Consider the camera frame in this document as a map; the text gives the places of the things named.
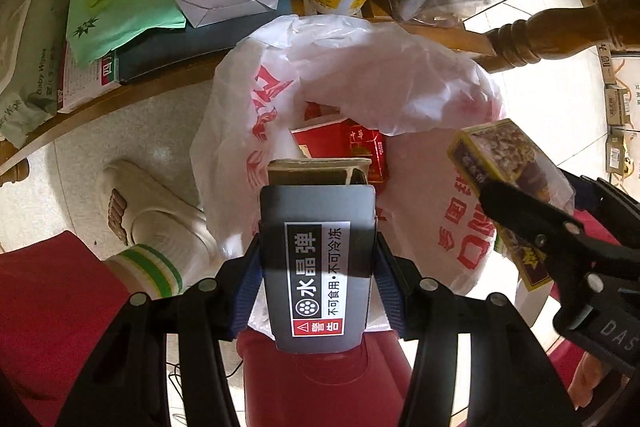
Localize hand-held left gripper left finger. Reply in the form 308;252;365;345
52;229;263;427

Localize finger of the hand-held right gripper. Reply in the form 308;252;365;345
477;179;601;288
557;167;640;238

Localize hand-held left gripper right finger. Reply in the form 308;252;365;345
372;231;583;427

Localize black cardboard box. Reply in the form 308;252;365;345
260;158;377;355

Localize yellow snack box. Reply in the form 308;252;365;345
447;118;563;292

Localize red cigarette carton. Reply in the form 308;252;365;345
291;117;390;198

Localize white red printed plastic bag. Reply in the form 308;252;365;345
190;13;576;343

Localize person's right hand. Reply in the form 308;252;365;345
569;349;618;410

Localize white green striped sock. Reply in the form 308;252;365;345
105;244;185;303

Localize cream shoe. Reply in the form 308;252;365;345
95;159;218;278

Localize large printed cardboard box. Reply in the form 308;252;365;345
597;47;621;82

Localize wooden coffee table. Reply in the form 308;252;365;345
0;0;640;188

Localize red pants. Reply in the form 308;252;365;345
0;229;586;427

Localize dark blue book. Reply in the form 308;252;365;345
115;0;301;85

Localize red white flat box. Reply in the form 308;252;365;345
57;42;121;115

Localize white baby wipes pack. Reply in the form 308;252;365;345
0;0;73;148

